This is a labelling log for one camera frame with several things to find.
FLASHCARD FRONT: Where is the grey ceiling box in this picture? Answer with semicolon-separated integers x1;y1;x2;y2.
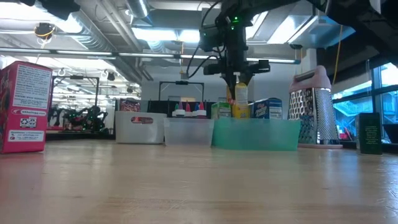
201;7;222;27

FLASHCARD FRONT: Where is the dark green box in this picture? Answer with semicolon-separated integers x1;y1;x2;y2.
355;112;383;156

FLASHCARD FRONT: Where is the white plastic bin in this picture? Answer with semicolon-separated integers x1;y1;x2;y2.
114;111;168;145

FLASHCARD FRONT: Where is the linear tube light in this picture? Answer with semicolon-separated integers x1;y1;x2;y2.
0;47;301;64

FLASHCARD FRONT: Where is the silver ventilation duct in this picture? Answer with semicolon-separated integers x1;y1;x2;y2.
248;9;321;44

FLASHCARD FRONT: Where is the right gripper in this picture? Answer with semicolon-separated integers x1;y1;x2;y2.
198;0;271;101

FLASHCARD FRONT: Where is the brown orange snack packet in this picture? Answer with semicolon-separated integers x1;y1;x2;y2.
119;98;141;113

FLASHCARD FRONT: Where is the green plastic bin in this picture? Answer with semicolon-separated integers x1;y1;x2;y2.
211;118;302;152

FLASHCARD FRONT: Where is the black yellow ceiling reel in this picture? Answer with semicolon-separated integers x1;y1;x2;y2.
34;22;56;40

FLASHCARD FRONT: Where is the clear plastic bin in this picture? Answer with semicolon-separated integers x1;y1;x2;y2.
164;117;215;147

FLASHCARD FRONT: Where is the yellow box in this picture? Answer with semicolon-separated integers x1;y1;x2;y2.
231;82;251;119

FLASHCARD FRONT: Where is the blue Frosted Flakes cereal box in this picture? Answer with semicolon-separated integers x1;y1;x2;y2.
250;99;270;120

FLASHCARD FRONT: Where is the yellow hanging cord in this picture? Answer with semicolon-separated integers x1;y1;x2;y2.
331;24;345;86

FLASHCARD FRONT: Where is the green Apple Jacks cereal box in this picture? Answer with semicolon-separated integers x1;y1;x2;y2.
211;101;233;121

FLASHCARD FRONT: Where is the red cereal box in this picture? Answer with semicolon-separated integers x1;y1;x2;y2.
0;60;53;155

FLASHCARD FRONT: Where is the black robot with green lights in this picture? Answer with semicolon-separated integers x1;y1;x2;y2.
48;105;109;132

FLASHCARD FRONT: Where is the pink-handled metal box grater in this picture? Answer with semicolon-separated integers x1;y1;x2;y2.
287;65;343;149

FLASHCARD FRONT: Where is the black gantry frame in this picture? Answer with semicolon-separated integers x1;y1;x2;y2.
159;80;205;102
51;75;100;108

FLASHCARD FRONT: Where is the ceiling light panel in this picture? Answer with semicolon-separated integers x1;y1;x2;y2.
132;27;201;44

